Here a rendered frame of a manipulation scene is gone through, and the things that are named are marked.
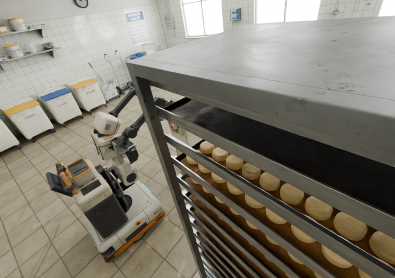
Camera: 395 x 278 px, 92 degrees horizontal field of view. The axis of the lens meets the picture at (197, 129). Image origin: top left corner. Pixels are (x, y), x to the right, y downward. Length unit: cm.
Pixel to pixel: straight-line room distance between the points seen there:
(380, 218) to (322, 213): 21
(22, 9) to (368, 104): 575
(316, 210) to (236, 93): 34
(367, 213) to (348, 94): 14
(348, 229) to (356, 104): 33
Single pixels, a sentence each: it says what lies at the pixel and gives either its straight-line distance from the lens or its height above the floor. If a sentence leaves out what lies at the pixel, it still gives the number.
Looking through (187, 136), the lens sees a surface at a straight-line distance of 214.
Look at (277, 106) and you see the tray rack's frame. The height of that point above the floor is 180.
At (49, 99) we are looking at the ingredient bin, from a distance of 513.
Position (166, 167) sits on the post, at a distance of 63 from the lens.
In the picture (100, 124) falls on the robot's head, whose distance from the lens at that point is 174.
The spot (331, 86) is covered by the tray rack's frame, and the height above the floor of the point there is 182.
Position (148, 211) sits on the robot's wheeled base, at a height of 27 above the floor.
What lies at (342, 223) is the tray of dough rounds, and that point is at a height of 151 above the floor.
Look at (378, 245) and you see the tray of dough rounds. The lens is 50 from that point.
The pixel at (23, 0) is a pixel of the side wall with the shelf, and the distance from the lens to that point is 581.
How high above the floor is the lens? 191
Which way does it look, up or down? 33 degrees down
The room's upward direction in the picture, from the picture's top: 10 degrees counter-clockwise
